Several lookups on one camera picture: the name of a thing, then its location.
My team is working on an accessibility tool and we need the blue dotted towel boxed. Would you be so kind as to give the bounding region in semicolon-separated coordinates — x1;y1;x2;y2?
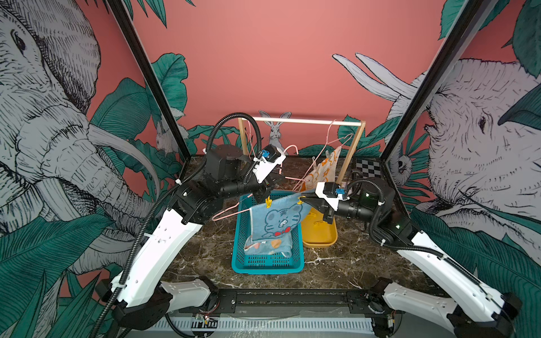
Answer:
244;234;292;258

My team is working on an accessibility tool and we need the cream orange towel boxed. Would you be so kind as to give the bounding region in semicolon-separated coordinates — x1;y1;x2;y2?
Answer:
301;146;342;191

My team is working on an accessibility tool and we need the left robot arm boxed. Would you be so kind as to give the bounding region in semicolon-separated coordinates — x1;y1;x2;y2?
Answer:
90;112;286;337

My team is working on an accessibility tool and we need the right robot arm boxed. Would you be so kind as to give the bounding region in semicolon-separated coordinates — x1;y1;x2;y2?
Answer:
300;177;522;337

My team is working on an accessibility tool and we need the white slotted cable duct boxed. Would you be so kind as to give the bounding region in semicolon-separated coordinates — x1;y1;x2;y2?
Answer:
171;317;374;335

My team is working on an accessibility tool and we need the dark blue towel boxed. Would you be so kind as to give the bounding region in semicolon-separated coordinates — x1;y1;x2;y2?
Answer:
249;193;312;240

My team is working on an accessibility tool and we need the yellow plastic tray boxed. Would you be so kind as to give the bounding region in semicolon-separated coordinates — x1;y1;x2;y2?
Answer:
301;208;338;248

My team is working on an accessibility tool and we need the wooden clothes rack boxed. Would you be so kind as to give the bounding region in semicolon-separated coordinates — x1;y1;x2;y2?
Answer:
237;114;367;187

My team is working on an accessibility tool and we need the checkerboard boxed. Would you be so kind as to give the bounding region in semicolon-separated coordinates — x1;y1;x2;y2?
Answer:
355;159;382;177

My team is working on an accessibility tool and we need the teal plastic basket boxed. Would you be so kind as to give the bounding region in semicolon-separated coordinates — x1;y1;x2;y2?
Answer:
232;190;309;275

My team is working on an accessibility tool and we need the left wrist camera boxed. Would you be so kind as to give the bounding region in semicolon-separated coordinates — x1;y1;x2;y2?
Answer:
252;144;286;183

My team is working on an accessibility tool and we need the pink wire hanger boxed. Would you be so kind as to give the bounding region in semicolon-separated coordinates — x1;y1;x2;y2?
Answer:
239;119;256;159

